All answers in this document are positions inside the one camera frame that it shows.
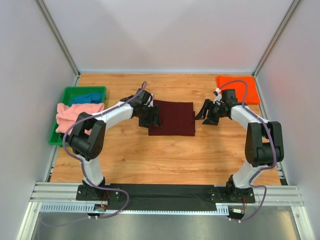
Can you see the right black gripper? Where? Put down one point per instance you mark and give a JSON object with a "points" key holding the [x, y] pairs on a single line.
{"points": [[211, 112]]}

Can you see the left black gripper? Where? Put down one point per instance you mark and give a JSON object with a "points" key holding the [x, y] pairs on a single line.
{"points": [[152, 115]]}

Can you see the maroon t shirt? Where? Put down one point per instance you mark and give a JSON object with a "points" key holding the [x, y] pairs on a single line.
{"points": [[175, 118]]}

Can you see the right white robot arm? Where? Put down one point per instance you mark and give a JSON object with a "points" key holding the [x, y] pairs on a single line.
{"points": [[263, 145]]}

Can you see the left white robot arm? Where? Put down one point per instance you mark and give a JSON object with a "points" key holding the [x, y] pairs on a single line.
{"points": [[86, 139]]}

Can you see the folded orange t shirt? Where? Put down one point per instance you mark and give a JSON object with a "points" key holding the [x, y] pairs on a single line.
{"points": [[240, 85]]}

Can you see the blue t shirt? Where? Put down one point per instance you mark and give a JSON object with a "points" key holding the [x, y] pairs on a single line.
{"points": [[90, 98]]}

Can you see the black base mat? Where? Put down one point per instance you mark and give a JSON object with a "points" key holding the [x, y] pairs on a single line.
{"points": [[166, 197]]}

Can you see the pink t shirt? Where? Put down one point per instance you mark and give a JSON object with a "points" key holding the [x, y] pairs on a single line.
{"points": [[67, 115]]}

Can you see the green plastic bin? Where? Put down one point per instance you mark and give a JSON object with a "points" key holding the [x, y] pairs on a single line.
{"points": [[69, 93]]}

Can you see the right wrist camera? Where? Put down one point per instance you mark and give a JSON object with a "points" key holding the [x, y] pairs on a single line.
{"points": [[218, 96]]}

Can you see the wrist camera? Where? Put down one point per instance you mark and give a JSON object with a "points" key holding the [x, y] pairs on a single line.
{"points": [[218, 96], [150, 102]]}

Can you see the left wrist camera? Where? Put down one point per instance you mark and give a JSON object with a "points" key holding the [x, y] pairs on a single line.
{"points": [[150, 102]]}

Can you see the aluminium rail frame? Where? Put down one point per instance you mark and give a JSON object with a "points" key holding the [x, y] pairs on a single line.
{"points": [[276, 195]]}

